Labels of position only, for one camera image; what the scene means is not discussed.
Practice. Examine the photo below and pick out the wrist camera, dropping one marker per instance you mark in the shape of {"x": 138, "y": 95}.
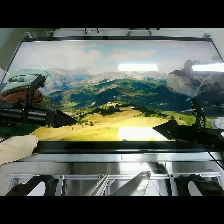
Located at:
{"x": 30, "y": 95}
{"x": 196, "y": 107}

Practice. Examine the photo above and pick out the brown garment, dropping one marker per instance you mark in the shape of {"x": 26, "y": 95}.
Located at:
{"x": 15, "y": 96}

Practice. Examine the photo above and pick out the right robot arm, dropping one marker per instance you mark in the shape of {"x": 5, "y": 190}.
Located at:
{"x": 196, "y": 135}

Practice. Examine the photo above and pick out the silver frame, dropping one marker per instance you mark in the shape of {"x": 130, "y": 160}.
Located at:
{"x": 100, "y": 166}

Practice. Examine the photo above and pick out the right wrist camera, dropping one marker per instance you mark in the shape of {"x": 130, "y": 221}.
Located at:
{"x": 196, "y": 107}

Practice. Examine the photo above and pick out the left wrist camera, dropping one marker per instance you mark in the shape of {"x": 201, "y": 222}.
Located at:
{"x": 30, "y": 95}

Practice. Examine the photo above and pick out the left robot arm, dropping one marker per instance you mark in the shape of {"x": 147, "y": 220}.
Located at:
{"x": 30, "y": 116}

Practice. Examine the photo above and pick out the grey garment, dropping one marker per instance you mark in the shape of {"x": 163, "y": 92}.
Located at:
{"x": 220, "y": 122}

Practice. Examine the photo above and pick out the beige garment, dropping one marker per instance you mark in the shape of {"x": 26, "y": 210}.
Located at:
{"x": 15, "y": 148}

